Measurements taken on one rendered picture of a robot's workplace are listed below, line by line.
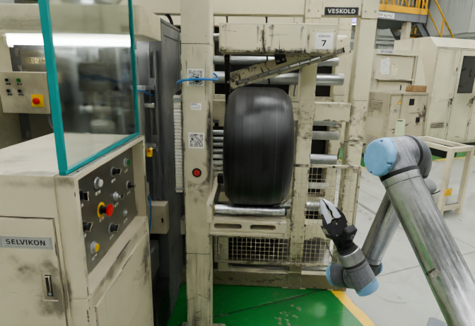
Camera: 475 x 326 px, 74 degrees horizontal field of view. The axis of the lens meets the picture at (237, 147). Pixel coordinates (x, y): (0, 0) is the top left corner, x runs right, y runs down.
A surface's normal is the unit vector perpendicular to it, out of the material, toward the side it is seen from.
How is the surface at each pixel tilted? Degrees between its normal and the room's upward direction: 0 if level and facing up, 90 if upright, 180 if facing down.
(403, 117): 90
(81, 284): 90
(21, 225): 90
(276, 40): 90
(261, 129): 63
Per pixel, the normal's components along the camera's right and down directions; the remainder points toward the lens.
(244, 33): -0.04, 0.23
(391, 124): 0.33, 0.23
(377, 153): -0.93, -0.02
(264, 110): -0.02, -0.51
